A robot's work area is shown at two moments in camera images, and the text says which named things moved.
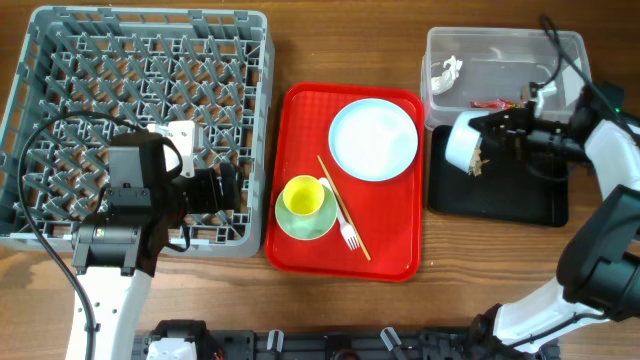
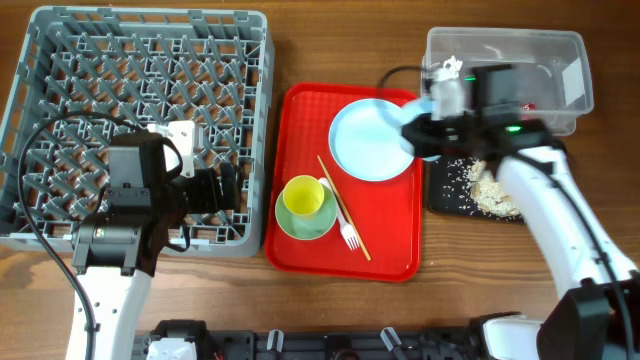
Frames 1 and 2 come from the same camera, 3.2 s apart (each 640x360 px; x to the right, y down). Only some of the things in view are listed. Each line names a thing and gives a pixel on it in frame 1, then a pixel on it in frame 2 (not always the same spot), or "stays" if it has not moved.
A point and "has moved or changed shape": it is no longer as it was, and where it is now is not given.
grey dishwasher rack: (149, 65) stays
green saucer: (311, 226) stays
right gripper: (515, 123) to (423, 139)
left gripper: (210, 201) stays
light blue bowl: (462, 139) has moved or changed shape
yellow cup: (303, 195) stays
